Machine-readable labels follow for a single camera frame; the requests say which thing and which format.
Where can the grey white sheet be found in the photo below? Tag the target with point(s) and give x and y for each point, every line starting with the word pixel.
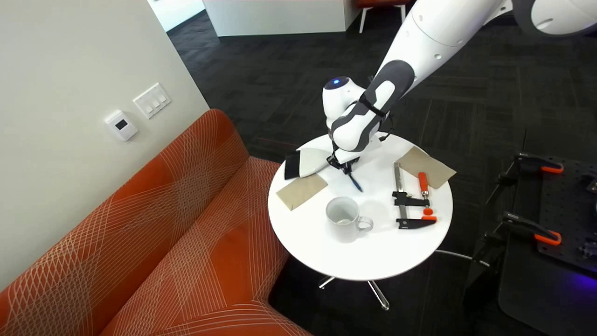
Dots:
pixel 314 161

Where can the white light switch plate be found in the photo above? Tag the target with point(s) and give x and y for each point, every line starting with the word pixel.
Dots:
pixel 152 100

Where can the orange chair white legs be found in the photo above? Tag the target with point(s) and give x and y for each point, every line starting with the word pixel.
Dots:
pixel 374 3

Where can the white wall thermostat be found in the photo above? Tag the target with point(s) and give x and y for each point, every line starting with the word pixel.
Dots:
pixel 120 124

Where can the black orange spring clamp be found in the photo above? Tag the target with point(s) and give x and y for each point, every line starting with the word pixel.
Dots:
pixel 551 169
pixel 548 238

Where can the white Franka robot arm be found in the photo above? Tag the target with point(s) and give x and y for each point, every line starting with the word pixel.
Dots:
pixel 430 38

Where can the white cabinet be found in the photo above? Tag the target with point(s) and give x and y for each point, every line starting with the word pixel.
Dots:
pixel 281 16

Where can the orange patterned sofa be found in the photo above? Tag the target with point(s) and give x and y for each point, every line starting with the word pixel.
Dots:
pixel 156 249

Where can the blue pen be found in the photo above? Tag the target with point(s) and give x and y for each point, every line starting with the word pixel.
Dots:
pixel 356 180

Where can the black flat rectangular object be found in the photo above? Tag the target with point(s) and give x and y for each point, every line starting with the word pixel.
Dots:
pixel 292 167

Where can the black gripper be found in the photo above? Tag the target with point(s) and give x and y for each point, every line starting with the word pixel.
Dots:
pixel 344 154

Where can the white mug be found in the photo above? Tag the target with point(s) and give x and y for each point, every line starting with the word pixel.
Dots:
pixel 342 217

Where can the chrome table base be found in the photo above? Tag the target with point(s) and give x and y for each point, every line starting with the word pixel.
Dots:
pixel 378 296

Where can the beige cloth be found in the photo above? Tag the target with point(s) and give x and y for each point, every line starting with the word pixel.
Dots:
pixel 436 169

